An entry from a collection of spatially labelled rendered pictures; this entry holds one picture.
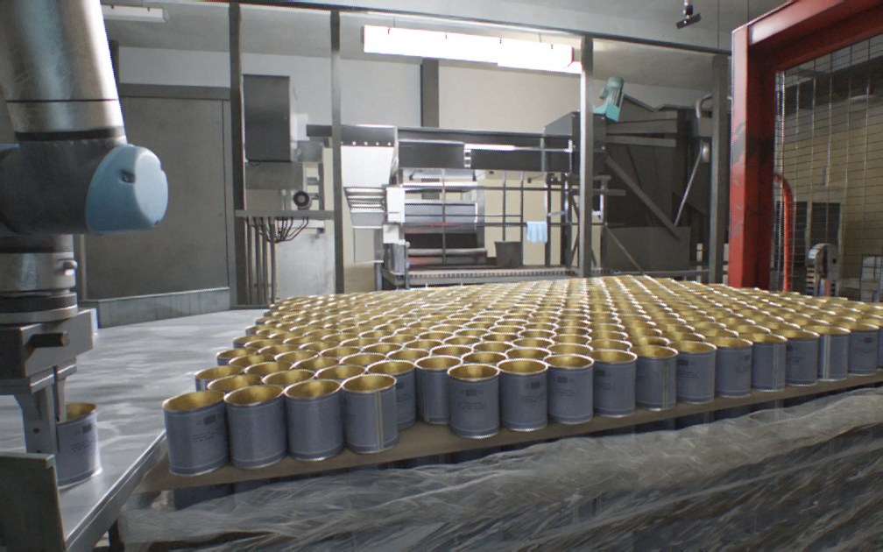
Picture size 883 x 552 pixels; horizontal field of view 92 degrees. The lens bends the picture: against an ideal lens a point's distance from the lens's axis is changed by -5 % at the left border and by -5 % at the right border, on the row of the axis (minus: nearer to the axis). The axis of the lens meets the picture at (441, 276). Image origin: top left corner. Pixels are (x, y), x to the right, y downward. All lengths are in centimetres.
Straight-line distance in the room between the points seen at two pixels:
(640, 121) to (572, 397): 455
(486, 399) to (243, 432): 29
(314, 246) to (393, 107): 604
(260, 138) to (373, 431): 263
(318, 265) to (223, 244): 69
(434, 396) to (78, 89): 50
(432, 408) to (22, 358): 46
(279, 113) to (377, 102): 624
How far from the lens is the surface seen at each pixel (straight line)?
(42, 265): 61
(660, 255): 509
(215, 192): 333
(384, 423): 58
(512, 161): 393
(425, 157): 372
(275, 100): 311
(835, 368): 97
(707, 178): 577
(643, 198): 492
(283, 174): 311
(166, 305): 194
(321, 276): 353
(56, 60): 45
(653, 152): 510
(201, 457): 61
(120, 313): 188
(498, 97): 981
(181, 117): 346
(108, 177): 44
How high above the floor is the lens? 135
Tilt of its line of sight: 4 degrees down
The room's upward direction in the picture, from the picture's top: straight up
